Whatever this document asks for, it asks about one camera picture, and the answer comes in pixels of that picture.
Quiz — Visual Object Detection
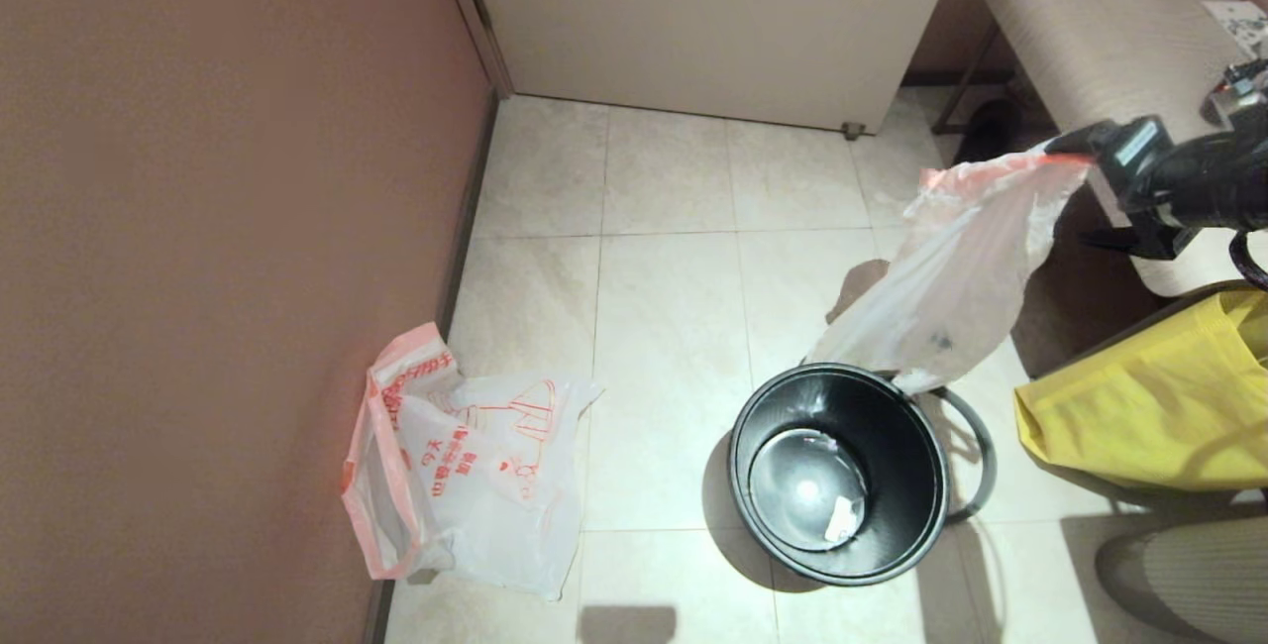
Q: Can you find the white red-printed trash bag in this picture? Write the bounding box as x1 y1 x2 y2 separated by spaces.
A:
807 147 1096 395
341 324 605 602

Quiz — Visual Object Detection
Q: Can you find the grey bin ring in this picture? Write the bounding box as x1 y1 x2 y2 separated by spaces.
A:
926 384 998 526

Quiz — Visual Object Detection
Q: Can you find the yellow fabric bag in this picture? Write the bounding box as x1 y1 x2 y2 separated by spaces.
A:
1012 289 1268 494

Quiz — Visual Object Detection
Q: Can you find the black round trash bin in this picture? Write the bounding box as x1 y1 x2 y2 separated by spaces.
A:
730 364 952 588

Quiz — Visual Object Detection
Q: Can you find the black slipper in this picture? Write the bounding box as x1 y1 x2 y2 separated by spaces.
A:
953 99 1023 167

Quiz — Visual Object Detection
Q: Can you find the light woodgrain desk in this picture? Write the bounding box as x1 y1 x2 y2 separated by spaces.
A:
929 0 1268 298

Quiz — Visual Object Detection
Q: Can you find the white leaflet with blue print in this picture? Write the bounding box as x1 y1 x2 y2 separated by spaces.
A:
1201 0 1268 58

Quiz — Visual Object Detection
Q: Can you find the small white litter scrap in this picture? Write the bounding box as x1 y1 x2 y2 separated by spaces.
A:
826 495 865 542

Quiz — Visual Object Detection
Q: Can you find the white door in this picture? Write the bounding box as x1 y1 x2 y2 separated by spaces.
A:
458 0 968 136

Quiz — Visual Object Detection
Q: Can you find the grey skirting board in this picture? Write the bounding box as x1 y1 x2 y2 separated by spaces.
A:
362 94 501 644

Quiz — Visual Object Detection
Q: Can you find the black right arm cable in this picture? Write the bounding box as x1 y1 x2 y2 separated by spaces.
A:
1228 228 1268 293

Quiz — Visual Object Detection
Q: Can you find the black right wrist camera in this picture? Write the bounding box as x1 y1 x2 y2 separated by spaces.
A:
1204 59 1268 128

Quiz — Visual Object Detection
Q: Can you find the beige door frame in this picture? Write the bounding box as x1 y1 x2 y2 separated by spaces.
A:
428 0 516 100

